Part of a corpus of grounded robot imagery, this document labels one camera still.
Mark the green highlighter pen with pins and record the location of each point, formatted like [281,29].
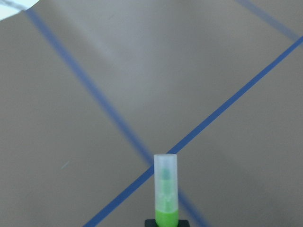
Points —
[166,190]

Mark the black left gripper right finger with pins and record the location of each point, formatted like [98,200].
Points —
[183,223]

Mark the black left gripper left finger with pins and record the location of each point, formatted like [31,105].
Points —
[150,223]

